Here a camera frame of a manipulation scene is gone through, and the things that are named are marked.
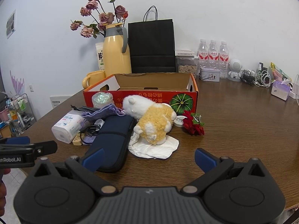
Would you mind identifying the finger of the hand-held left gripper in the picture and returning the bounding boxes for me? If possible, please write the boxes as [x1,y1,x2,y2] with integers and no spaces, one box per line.
[0,141,58,157]
[0,136,31,145]

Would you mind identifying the white wall vent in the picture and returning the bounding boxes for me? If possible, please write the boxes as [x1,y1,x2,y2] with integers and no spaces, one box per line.
[50,95,75,109]

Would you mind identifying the grey printed tin box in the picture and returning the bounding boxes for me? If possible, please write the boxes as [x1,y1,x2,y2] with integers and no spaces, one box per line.
[199,67,221,82]

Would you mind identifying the white plastic device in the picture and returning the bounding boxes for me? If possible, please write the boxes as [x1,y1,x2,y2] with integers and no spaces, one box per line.
[288,75,299,99]

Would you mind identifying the white carton with black print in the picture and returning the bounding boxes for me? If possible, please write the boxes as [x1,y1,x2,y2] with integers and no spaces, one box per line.
[95,42,105,71]

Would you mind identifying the black paper bag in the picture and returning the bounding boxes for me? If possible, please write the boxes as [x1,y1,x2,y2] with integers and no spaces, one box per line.
[128,5,176,74]

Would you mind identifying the purple cloth pouch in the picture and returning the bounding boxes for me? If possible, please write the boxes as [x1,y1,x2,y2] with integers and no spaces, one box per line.
[81,104,127,122]

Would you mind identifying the purple wall sticker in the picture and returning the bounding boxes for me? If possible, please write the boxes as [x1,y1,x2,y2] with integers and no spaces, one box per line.
[9,70,25,94]

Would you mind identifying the translucent white plastic jar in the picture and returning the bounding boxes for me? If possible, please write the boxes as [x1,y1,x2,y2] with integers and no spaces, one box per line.
[92,92,114,109]

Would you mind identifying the white cloth bag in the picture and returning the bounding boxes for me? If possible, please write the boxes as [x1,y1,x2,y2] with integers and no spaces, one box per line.
[128,131,179,159]

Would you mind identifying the beige wooden block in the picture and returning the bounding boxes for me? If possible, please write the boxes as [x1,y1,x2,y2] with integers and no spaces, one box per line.
[72,133,83,146]

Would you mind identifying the purple tissue pack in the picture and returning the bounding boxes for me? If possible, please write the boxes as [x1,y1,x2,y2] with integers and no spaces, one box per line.
[271,80,292,101]

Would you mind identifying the black cable tangle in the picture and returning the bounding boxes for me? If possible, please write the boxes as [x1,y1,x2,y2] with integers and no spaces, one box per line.
[239,69,257,86]

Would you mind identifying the red artificial flower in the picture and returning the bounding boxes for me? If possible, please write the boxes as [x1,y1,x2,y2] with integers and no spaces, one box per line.
[182,110,205,136]

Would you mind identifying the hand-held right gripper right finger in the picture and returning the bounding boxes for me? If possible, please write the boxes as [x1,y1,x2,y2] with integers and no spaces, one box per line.
[182,148,272,195]

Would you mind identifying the white wet wipes pack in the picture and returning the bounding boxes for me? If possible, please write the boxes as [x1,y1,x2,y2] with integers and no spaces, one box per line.
[51,111,88,144]

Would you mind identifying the white cable tangle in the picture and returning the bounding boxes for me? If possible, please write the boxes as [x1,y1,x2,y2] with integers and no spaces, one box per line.
[253,70,274,88]

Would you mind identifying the white robot-shaped speaker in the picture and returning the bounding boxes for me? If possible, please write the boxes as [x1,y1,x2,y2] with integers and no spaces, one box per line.
[227,58,244,82]

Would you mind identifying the orange cardboard box pumpkin print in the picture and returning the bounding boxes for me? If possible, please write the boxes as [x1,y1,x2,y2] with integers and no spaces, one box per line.
[83,73,199,117]

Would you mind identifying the black hair clip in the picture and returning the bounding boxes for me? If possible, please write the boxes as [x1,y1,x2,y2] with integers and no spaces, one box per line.
[71,105,101,113]

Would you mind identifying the wall poster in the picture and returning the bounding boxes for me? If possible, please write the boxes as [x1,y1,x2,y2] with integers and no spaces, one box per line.
[6,9,17,39]

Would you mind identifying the white and yellow plush toy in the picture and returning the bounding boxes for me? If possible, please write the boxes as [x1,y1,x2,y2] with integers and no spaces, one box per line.
[123,95,177,145]

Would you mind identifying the person's left hand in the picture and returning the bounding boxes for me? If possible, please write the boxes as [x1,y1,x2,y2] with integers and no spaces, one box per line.
[0,168,11,217]

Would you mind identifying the dried rose bouquet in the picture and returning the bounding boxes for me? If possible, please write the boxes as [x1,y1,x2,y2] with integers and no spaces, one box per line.
[70,0,129,39]

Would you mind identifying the navy blue pouch case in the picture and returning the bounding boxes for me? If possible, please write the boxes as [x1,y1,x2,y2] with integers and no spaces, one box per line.
[84,115,136,173]

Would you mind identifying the black cord bundle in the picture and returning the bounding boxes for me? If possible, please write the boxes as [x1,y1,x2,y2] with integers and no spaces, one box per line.
[79,119,104,138]

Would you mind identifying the yellow mug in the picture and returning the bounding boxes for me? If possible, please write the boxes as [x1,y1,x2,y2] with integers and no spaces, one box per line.
[82,70,106,89]

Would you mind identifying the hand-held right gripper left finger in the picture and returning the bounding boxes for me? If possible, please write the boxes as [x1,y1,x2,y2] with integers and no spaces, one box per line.
[27,147,117,195]

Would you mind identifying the small white round container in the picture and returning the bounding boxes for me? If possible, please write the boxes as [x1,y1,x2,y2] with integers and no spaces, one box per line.
[173,115,187,128]

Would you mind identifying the yellow green snack packet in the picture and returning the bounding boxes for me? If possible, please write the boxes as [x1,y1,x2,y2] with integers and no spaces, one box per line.
[270,62,292,83]

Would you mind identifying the yellow thermos jug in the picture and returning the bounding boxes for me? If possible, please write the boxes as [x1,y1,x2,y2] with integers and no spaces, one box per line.
[102,23,132,78]

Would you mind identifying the clear water bottle red label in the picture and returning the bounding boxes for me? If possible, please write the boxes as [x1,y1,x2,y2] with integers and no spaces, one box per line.
[219,41,230,79]
[209,40,219,71]
[198,39,209,73]

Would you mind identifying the metal storage cart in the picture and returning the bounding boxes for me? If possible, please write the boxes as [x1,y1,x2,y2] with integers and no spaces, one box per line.
[0,93,36,138]

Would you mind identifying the clear seed container white lid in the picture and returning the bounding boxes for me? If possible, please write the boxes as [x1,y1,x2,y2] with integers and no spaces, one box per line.
[175,50,199,74]

